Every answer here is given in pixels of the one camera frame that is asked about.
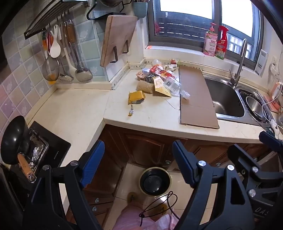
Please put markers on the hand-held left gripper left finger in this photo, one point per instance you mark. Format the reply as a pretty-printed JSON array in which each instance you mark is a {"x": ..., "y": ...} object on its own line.
[{"x": 92, "y": 163}]

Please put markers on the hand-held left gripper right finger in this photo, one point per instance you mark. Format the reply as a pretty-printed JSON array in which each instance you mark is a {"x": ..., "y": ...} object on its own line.
[{"x": 183, "y": 163}]

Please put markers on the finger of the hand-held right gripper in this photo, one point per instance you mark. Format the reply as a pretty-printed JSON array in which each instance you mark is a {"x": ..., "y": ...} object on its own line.
[
  {"x": 270, "y": 140},
  {"x": 245, "y": 158}
]

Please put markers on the round dark bin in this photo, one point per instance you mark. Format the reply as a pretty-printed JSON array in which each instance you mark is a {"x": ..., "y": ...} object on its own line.
[{"x": 154, "y": 182}]

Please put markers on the small yellow silver wrapper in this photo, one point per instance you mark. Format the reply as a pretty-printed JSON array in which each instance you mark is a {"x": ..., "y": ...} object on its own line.
[{"x": 131, "y": 111}]

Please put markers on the clear plastic bottle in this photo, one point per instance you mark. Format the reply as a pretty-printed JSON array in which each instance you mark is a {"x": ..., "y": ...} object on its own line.
[{"x": 174, "y": 86}]

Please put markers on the yellow paper packet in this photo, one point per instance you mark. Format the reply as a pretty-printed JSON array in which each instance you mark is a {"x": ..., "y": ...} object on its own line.
[{"x": 160, "y": 87}]

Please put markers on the beige rough block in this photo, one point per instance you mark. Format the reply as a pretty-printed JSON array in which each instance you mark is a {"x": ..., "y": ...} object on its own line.
[{"x": 144, "y": 87}]

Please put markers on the dark small carton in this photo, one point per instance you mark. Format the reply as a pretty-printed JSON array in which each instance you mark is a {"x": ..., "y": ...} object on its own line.
[{"x": 150, "y": 78}]

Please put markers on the red snack packet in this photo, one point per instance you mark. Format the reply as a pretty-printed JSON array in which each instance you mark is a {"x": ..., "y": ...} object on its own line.
[{"x": 160, "y": 71}]

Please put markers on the small brown pink packet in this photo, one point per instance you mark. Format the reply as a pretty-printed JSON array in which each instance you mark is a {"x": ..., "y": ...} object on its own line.
[{"x": 140, "y": 75}]

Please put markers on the blue white carton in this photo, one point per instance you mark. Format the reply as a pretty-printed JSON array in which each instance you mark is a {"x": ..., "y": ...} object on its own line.
[{"x": 146, "y": 70}]

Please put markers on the steel bowl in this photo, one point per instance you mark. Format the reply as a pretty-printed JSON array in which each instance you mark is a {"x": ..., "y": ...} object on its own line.
[{"x": 255, "y": 106}]

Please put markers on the black stove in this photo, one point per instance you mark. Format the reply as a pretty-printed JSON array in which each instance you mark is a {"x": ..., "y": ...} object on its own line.
[{"x": 56, "y": 150}]

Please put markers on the wooden kitchen cabinet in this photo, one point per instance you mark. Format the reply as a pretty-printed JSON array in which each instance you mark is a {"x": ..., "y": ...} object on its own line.
[{"x": 141, "y": 146}]

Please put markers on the pink appliance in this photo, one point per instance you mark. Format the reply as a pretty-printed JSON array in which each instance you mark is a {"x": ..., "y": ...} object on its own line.
[{"x": 276, "y": 95}]

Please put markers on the stainless steel sink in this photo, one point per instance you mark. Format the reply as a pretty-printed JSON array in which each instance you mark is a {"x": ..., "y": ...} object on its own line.
[{"x": 225, "y": 97}]

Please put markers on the person's pink pants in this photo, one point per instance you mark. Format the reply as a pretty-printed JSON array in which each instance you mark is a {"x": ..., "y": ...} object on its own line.
[{"x": 128, "y": 217}]

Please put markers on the brown cardboard sheet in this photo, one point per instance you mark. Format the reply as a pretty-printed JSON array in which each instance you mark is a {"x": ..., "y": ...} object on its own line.
[{"x": 196, "y": 97}]

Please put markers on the steel faucet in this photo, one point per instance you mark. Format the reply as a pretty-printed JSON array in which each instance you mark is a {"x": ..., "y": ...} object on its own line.
[{"x": 240, "y": 64}]

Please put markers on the steel slotted spoon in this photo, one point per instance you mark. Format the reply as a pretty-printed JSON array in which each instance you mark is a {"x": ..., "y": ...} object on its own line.
[{"x": 65, "y": 77}]

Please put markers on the steel mesh strainer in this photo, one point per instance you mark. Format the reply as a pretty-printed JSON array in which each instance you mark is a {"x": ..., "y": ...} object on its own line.
[{"x": 50, "y": 69}]

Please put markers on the red spray bottle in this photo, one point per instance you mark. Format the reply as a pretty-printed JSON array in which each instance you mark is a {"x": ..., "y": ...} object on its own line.
[{"x": 221, "y": 45}]

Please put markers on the black cutting board holder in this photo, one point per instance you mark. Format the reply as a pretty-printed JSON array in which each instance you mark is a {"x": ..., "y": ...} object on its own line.
[{"x": 115, "y": 55}]

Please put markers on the pink pump bottle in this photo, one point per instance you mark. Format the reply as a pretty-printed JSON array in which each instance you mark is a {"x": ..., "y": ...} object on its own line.
[{"x": 210, "y": 44}]

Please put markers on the white rice paddle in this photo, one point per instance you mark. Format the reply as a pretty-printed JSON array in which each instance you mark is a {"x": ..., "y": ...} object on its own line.
[{"x": 55, "y": 48}]

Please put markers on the wooden cutting board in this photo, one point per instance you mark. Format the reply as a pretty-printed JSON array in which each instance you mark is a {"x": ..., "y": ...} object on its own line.
[{"x": 119, "y": 37}]

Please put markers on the orange carrot-shaped peeler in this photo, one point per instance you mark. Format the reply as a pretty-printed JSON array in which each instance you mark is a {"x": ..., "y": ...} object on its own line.
[{"x": 45, "y": 43}]

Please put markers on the dark framed window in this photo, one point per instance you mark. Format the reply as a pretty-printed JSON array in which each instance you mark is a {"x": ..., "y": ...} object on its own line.
[{"x": 188, "y": 33}]

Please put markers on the blue-grey utensil cup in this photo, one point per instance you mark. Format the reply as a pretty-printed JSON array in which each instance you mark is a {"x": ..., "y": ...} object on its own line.
[{"x": 140, "y": 10}]

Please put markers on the small white wall socket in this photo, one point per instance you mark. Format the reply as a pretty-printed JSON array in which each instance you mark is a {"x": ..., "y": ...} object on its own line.
[{"x": 273, "y": 66}]

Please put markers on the black wall rack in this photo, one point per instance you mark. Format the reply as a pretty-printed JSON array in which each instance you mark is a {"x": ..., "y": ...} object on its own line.
[{"x": 50, "y": 17}]

